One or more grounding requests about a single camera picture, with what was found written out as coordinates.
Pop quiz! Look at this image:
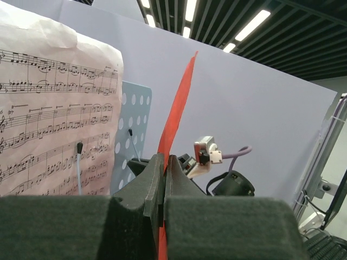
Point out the sheet music red folder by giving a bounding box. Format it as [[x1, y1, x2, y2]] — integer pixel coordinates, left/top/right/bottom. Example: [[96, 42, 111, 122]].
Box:
[[1, 2, 124, 196]]

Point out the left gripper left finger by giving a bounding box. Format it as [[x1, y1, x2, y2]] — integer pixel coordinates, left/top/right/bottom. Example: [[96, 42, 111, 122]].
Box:
[[1, 154, 164, 259]]

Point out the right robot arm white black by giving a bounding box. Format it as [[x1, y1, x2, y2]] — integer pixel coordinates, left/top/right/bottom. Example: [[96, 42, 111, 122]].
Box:
[[127, 154, 255, 197]]

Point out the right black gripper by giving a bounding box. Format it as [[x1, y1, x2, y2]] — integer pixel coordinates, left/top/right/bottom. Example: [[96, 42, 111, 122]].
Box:
[[127, 154, 196, 177]]

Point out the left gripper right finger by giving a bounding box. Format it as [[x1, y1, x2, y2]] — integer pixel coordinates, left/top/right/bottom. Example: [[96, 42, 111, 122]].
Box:
[[164, 155, 309, 259]]

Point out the light blue music stand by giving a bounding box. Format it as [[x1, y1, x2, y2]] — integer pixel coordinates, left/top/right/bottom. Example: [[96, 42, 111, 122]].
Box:
[[71, 81, 152, 195]]

